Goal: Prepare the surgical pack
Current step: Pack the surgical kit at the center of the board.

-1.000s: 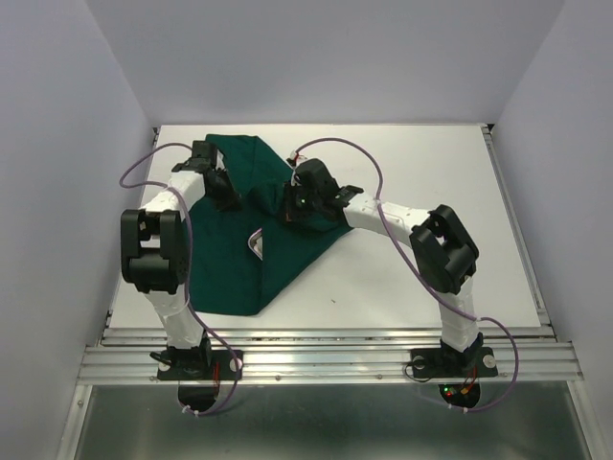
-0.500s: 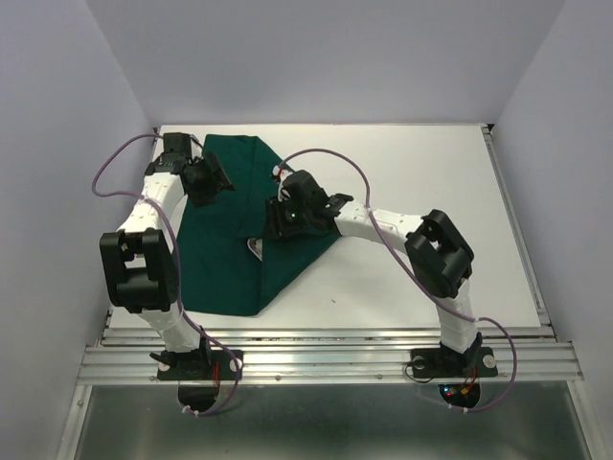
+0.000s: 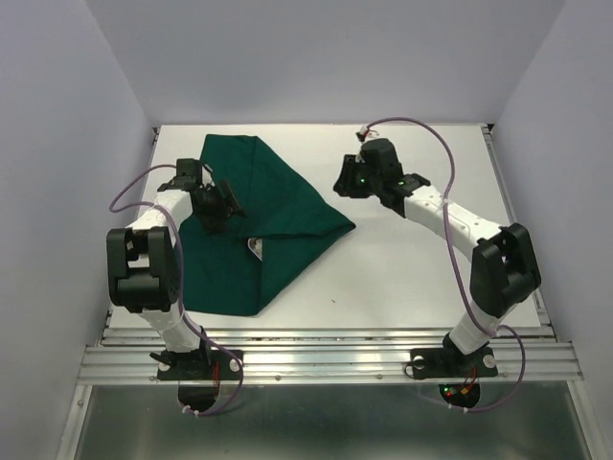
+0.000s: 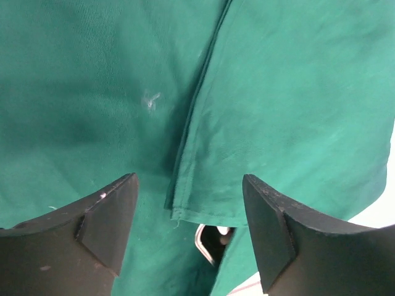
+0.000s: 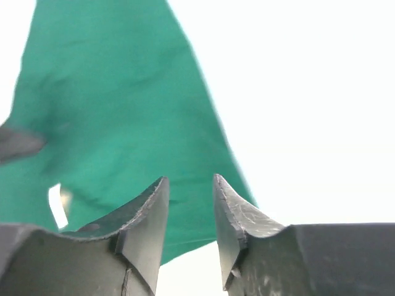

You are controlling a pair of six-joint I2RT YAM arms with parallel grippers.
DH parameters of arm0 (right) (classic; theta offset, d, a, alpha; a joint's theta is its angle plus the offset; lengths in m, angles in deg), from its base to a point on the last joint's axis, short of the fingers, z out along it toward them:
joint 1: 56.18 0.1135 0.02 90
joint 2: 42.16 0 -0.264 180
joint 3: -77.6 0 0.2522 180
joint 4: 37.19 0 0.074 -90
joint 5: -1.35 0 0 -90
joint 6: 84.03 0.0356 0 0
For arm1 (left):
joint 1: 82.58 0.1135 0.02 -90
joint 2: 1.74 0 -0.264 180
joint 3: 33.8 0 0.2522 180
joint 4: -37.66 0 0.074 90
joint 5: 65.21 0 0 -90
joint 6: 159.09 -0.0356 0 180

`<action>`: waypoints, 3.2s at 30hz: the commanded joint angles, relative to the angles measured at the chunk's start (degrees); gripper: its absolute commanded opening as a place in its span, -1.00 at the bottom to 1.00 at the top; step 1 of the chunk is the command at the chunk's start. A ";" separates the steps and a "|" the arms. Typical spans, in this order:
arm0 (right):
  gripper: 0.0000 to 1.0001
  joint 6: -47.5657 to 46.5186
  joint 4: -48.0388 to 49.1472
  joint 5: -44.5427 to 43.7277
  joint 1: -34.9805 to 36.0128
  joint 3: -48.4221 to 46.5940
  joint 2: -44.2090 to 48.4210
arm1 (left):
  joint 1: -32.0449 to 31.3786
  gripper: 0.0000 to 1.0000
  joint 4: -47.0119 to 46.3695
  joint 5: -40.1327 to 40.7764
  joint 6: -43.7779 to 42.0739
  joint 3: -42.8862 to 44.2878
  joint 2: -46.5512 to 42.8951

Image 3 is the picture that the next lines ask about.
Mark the stainless steel tray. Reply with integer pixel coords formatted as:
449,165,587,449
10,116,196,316
247,238,263,261

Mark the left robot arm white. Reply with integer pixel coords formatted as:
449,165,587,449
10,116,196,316
105,158,245,378

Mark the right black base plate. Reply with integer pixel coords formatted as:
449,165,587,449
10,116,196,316
405,347,498,380

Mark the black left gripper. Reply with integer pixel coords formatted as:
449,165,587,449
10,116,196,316
195,178,248,234

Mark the green surgical drape cloth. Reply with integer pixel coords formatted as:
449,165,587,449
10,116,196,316
180,134,355,316

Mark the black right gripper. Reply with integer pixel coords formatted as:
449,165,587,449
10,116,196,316
328,155,379,199

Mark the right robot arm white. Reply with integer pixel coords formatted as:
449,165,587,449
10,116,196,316
333,138,541,374

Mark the aluminium frame rail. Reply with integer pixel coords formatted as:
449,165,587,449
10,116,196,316
77,327,583,385

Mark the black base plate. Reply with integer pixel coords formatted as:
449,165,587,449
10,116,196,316
149,350,244,382
405,347,498,380

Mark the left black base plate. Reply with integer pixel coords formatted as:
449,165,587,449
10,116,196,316
149,350,244,382

